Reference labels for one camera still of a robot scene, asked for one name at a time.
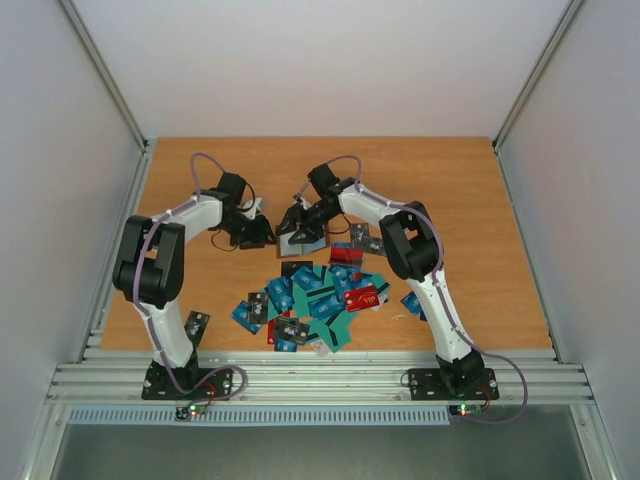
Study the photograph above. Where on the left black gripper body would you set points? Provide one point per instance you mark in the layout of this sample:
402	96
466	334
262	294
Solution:
247	234

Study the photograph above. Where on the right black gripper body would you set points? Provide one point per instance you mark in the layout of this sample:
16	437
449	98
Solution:
304	218

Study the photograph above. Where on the teal striped card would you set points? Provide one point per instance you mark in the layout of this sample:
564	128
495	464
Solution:
323	291

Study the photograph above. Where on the brown leather card holder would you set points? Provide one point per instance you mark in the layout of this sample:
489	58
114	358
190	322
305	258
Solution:
285	251

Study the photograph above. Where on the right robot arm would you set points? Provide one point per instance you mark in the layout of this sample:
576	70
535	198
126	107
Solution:
414	252

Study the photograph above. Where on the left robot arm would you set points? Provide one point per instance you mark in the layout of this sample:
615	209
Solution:
150	264

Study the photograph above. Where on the black plain card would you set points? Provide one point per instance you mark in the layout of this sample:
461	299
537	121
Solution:
289	268

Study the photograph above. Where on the dark red card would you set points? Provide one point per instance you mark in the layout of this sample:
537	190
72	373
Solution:
346	256

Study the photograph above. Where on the black card top upper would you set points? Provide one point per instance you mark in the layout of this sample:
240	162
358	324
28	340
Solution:
359	232

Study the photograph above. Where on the blue card pile centre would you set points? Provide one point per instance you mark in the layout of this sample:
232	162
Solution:
280	294

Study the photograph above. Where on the black VIP card top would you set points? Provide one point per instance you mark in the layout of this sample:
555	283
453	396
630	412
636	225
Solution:
375	247

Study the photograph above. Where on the black vip card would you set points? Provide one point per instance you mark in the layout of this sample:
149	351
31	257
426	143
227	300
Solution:
195	327
291	329
375	247
258	304

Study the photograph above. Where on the blue card left edge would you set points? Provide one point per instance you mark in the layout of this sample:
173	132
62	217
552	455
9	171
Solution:
240	316

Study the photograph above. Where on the red gold VIP card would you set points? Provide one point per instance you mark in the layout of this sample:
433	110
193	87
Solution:
361	298

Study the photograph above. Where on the black VIP card bottom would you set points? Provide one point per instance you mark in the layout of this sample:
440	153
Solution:
291	329

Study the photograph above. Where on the teal card pile bottom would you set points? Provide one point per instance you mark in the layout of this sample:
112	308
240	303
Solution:
334	337

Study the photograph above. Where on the black VIP card far left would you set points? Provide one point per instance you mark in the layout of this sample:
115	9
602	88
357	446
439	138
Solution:
195	327

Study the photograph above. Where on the blue card right upper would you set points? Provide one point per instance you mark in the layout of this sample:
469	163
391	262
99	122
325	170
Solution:
413	306

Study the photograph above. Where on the left controller board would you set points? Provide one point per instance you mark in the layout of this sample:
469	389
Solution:
192	412

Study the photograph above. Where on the controller board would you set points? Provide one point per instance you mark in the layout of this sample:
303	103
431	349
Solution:
464	410
192	412

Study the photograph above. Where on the right controller board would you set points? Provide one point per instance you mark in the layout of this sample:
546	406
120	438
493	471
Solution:
464	410

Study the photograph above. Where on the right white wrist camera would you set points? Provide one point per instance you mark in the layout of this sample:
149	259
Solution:
299	198

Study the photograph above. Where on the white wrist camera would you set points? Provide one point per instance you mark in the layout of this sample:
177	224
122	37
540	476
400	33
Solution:
252	209
299	198

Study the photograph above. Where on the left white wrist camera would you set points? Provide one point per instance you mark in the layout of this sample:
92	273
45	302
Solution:
252	209

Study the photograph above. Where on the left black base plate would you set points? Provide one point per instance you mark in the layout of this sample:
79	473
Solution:
157	384

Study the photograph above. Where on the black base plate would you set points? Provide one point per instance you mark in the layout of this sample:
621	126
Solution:
430	384
157	384

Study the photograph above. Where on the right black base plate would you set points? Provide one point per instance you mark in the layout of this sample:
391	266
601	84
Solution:
430	384

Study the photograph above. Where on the aluminium frame rails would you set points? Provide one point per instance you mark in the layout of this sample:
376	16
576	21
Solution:
358	377

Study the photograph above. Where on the grey slotted cable duct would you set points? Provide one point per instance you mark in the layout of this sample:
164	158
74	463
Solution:
261	416

